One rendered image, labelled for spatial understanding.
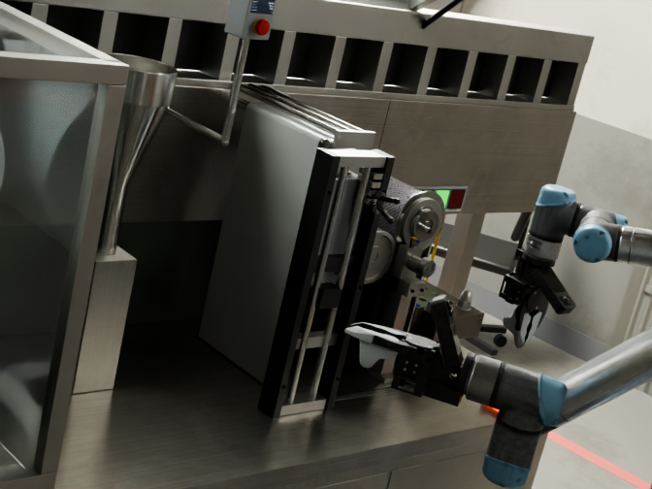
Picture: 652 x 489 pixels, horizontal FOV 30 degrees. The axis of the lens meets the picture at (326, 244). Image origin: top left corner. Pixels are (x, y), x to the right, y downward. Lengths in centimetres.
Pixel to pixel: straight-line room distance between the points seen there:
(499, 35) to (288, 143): 91
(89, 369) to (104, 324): 9
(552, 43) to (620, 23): 247
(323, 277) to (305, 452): 34
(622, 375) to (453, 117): 125
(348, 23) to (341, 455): 101
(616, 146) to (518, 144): 245
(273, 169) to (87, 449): 70
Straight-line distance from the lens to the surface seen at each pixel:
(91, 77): 177
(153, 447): 221
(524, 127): 336
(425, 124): 306
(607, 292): 585
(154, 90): 216
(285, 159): 245
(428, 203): 264
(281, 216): 246
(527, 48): 327
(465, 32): 308
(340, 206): 233
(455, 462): 266
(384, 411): 256
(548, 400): 194
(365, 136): 241
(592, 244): 245
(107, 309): 230
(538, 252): 262
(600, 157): 583
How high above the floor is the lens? 193
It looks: 17 degrees down
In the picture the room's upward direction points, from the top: 13 degrees clockwise
